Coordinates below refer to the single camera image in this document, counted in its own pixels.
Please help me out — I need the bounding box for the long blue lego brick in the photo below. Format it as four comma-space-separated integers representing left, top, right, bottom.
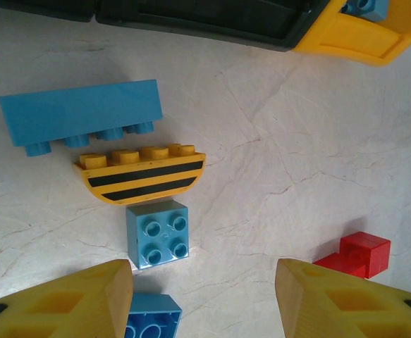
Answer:
0, 79, 164, 158

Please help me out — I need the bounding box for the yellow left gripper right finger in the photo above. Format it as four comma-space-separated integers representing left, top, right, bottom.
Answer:
274, 258, 411, 338

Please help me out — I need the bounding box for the yellow plastic bin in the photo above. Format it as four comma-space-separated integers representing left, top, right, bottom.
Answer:
291, 0, 411, 68

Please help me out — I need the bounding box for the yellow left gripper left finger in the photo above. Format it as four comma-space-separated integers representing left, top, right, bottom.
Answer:
0, 259, 134, 338

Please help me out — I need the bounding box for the black plastic bin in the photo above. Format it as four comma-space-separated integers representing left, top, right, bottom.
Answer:
0, 0, 102, 24
94, 0, 314, 54

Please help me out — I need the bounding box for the red lego brick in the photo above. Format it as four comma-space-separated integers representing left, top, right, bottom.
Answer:
312, 231, 392, 280

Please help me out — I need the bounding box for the yellow black striped curved brick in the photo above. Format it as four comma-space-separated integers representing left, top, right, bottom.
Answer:
73, 143, 206, 206

